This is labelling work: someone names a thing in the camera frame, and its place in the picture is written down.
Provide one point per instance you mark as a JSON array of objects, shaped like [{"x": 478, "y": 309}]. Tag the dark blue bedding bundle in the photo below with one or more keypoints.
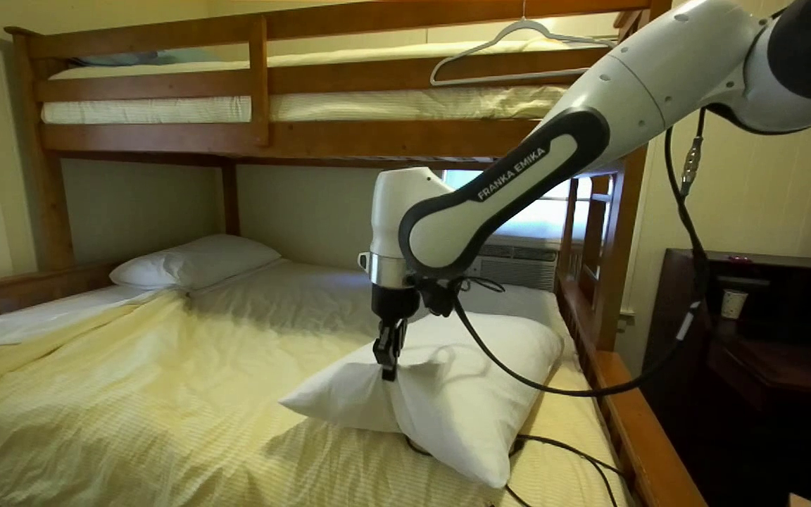
[{"x": 128, "y": 59}]

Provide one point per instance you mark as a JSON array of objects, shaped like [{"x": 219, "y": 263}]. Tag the large white pillow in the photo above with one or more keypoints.
[{"x": 462, "y": 397}]

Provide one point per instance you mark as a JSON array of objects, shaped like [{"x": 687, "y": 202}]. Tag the small bare window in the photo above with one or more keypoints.
[{"x": 535, "y": 214}]

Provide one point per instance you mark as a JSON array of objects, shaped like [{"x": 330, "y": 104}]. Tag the small white pillow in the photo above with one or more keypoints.
[{"x": 196, "y": 263}]

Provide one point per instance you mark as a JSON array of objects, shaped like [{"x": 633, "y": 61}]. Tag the wooden bunk bed frame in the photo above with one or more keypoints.
[{"x": 265, "y": 143}]

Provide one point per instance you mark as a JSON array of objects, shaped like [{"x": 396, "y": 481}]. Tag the dark wooden desk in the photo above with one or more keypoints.
[{"x": 761, "y": 377}]

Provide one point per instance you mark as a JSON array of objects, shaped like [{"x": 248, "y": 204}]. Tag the pale yellow bed blanket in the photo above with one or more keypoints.
[{"x": 143, "y": 404}]

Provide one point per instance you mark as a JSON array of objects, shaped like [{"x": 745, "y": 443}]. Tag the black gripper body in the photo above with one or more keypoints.
[{"x": 396, "y": 305}]

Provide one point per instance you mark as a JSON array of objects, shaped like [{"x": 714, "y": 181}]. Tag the white wall heater unit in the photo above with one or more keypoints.
[{"x": 520, "y": 270}]

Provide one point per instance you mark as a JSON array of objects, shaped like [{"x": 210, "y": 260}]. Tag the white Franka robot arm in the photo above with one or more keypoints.
[{"x": 564, "y": 150}]

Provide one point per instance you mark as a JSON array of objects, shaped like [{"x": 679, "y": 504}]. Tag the white clothes hanger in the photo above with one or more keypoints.
[{"x": 520, "y": 59}]

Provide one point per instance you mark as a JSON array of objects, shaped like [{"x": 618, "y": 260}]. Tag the bunk mattress with cream bedding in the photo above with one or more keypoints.
[{"x": 143, "y": 109}]

